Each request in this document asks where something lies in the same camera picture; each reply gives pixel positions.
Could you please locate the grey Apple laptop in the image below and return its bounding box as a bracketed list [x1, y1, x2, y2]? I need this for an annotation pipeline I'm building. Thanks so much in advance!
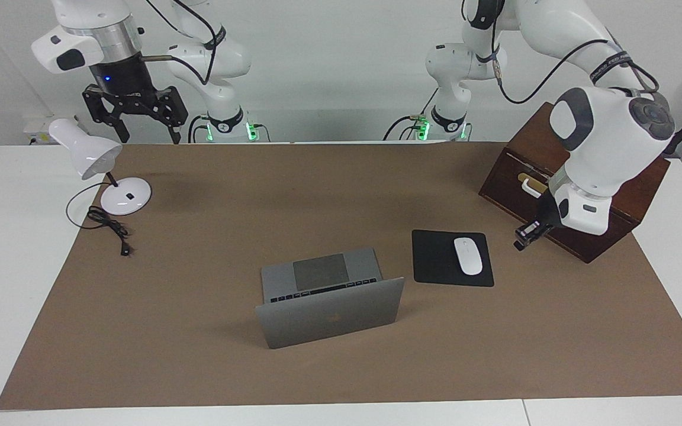
[255, 247, 406, 350]

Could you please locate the white box handle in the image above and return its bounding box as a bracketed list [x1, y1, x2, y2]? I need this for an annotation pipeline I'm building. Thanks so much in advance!
[521, 177, 550, 199]

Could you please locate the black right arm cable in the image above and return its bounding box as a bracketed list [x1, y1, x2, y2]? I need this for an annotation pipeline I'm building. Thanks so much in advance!
[140, 0, 226, 86]

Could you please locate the thin black lamp cable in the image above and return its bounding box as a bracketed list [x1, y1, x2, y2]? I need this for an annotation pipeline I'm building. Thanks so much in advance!
[66, 180, 134, 258]

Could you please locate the white desk lamp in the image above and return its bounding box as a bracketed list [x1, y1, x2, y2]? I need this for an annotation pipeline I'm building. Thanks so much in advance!
[48, 117, 153, 217]

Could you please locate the black mouse pad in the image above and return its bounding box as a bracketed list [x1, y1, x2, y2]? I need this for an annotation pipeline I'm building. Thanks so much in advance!
[412, 230, 495, 288]

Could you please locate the white computer mouse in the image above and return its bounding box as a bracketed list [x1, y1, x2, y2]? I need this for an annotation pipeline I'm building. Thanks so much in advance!
[453, 237, 484, 276]

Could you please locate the brown table mat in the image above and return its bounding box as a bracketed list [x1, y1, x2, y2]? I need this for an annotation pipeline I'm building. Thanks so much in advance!
[0, 142, 682, 411]

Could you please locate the dark brown wooden box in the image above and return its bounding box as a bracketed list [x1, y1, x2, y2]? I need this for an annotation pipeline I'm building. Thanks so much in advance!
[478, 102, 671, 264]

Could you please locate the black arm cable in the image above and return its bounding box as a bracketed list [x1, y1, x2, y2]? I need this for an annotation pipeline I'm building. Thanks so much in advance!
[140, 0, 226, 86]
[462, 0, 661, 106]

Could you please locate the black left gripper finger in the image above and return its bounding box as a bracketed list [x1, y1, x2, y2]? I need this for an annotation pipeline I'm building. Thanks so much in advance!
[514, 222, 543, 252]

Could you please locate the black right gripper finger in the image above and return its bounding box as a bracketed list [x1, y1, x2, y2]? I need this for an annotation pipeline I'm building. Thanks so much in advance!
[83, 85, 130, 144]
[155, 86, 189, 144]

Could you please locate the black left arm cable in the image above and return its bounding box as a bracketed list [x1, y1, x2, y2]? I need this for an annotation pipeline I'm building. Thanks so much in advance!
[462, 0, 661, 106]

